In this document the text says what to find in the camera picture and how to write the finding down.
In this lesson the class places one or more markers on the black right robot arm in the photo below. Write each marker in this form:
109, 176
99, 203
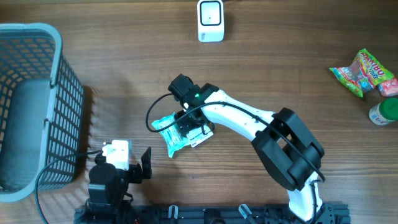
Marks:
289, 152

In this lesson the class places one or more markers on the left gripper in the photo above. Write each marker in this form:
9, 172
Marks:
135, 170

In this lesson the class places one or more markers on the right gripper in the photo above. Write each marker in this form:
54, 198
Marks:
183, 124

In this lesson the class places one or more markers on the white barcode scanner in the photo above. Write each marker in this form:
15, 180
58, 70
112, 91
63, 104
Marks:
210, 20

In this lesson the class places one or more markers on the teal tissue packet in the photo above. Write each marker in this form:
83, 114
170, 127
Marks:
172, 137

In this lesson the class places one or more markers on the Haribo gummy bag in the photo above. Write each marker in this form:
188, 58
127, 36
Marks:
363, 75

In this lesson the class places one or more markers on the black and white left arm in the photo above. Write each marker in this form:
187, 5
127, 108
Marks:
109, 201

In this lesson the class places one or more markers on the green lid jar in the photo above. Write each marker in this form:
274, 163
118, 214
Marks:
385, 112

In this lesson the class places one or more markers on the white snack packet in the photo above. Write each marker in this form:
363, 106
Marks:
199, 135

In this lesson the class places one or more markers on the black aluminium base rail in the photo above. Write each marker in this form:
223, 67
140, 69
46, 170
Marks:
278, 213

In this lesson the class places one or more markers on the red white candy packet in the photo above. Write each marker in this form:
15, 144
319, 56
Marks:
389, 87

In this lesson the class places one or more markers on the grey plastic mesh basket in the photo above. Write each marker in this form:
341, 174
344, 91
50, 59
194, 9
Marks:
41, 110

